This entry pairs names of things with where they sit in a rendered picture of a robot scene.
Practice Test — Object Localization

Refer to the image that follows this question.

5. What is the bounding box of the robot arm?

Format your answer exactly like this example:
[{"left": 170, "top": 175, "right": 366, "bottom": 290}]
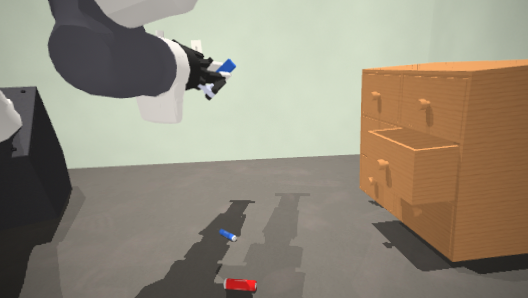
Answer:
[{"left": 0, "top": 0, "right": 198, "bottom": 142}]

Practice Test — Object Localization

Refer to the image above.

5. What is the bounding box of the blue battery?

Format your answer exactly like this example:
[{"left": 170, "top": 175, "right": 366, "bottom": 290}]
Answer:
[{"left": 219, "top": 229, "right": 236, "bottom": 241}]

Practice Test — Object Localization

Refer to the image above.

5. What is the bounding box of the wooden chest of drawers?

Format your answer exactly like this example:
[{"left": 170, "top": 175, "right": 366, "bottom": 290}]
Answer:
[{"left": 360, "top": 59, "right": 528, "bottom": 262}]

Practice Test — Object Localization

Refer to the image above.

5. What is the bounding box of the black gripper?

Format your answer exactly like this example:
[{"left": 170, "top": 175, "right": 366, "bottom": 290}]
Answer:
[{"left": 172, "top": 39, "right": 232, "bottom": 100}]

